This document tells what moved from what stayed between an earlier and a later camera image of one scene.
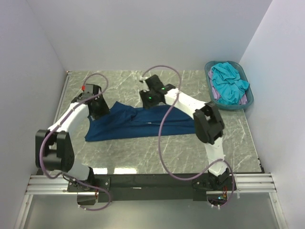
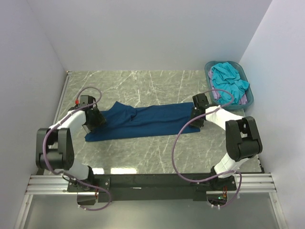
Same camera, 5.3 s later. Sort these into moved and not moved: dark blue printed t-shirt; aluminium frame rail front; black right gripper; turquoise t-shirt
Moved: black right gripper
Not moved: turquoise t-shirt; dark blue printed t-shirt; aluminium frame rail front
